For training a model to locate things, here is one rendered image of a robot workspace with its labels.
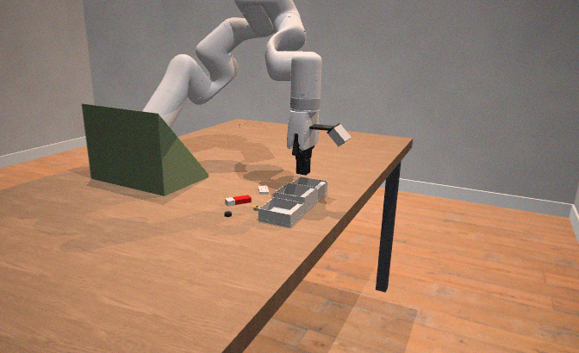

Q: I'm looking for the white rack of bins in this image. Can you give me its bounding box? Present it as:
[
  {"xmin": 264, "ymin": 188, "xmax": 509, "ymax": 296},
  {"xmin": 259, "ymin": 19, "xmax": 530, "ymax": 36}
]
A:
[{"xmin": 258, "ymin": 176, "xmax": 327, "ymax": 228}]

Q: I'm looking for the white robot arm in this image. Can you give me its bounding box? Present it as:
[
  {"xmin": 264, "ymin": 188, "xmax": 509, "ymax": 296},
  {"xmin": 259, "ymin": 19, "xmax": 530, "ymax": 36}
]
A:
[{"xmin": 143, "ymin": 0, "xmax": 322, "ymax": 127}]

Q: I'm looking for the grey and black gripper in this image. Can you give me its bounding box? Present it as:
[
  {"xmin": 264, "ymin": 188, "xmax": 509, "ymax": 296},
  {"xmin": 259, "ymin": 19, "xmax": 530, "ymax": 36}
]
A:
[{"xmin": 287, "ymin": 108, "xmax": 320, "ymax": 176}]

